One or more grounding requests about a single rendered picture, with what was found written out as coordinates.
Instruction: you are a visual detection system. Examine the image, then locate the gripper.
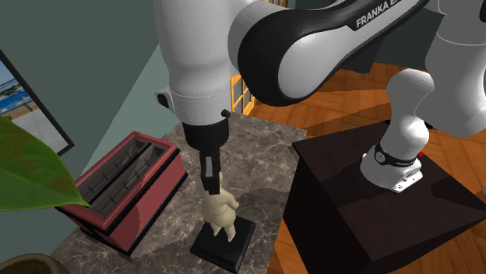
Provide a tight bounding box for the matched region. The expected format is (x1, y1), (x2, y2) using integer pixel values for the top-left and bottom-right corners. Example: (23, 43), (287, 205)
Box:
(181, 116), (231, 196)

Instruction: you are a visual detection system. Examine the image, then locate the red toaster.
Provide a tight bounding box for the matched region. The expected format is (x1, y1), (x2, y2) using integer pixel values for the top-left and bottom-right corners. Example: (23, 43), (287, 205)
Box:
(55, 130), (189, 258)

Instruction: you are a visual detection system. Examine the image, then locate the cream figure on black base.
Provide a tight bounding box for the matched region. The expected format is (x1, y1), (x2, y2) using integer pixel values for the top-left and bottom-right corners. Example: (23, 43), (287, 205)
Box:
(189, 171), (257, 274)

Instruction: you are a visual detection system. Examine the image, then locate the yellow wooden shelf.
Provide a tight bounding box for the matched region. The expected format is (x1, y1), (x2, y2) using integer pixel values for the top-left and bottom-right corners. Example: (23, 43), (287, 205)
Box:
(230, 73), (256, 116)

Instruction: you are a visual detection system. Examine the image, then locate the green potted plant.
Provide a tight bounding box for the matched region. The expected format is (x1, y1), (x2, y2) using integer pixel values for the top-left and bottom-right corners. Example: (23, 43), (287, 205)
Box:
(0, 114), (91, 274)

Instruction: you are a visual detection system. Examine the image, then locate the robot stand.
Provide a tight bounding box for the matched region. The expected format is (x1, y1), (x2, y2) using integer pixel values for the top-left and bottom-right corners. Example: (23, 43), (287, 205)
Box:
(282, 120), (486, 274)

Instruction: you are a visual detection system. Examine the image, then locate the black framed wall picture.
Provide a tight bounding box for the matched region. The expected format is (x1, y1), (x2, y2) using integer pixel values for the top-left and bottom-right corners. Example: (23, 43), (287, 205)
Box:
(0, 49), (76, 158)

